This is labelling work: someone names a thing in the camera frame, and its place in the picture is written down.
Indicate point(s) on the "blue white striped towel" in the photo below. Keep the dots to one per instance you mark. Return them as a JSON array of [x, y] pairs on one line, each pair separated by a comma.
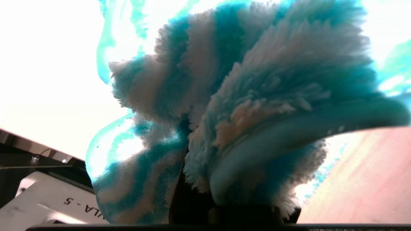
[[257, 96]]

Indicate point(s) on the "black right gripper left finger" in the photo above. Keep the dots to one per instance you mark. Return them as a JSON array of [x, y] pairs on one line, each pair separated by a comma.
[[186, 205]]

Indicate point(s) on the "dark shiny frame bar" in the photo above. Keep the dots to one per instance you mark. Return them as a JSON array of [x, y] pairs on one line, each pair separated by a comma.
[[19, 157]]

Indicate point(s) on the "white labelled robot panel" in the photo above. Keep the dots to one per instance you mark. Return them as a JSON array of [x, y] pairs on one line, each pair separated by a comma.
[[48, 199]]

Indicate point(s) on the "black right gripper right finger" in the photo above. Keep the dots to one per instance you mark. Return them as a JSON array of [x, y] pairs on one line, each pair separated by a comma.
[[250, 215]]

